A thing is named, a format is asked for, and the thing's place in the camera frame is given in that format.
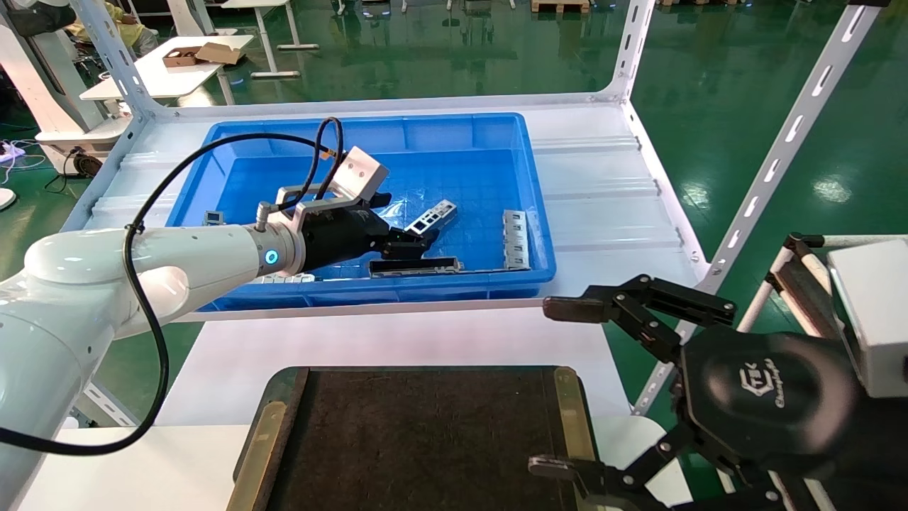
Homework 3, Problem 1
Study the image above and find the open brown cardboard box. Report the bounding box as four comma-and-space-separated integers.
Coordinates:
162, 46, 204, 69

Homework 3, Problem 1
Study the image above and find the blue plastic bin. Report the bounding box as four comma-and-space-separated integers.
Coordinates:
165, 112, 558, 313

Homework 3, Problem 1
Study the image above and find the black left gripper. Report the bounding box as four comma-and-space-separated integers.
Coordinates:
299, 190, 435, 275

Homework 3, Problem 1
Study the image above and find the person in yellow shirt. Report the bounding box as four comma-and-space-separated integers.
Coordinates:
67, 0, 158, 57

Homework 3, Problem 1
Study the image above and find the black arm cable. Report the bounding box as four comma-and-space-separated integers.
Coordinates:
0, 116, 345, 456

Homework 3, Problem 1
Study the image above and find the white background table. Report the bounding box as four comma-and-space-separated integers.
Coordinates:
79, 34, 255, 109

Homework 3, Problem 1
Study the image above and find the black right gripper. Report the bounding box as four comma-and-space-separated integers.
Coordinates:
528, 274, 863, 511

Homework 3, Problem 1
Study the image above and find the flat brown cardboard piece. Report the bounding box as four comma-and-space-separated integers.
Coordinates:
195, 43, 246, 66

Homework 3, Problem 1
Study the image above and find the white folding stand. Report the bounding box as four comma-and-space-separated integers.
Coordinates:
738, 233, 908, 338

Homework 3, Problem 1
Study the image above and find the dark long metal part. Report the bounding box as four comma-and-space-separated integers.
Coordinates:
368, 256, 463, 278

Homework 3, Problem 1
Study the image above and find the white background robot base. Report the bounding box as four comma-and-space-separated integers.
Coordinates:
0, 0, 133, 175

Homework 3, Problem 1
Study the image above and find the silver tabbed metal strip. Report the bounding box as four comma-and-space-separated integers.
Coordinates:
502, 209, 531, 272

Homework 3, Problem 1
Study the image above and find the black container tray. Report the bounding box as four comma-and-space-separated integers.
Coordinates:
227, 366, 604, 511

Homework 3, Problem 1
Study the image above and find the white slotted shelf rack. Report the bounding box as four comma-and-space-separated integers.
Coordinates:
60, 0, 892, 427

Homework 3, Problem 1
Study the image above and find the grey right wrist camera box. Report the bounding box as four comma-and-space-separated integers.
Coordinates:
826, 240, 908, 400

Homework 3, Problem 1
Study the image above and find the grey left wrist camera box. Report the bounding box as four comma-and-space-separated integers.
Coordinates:
332, 146, 390, 204

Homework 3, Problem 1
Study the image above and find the white pedestal desk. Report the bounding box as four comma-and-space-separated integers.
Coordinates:
213, 0, 320, 79

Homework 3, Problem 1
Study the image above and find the silver part with square holes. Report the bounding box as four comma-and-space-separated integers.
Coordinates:
406, 199, 458, 238

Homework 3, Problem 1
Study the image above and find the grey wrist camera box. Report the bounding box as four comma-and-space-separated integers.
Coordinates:
826, 240, 908, 400
332, 146, 390, 204

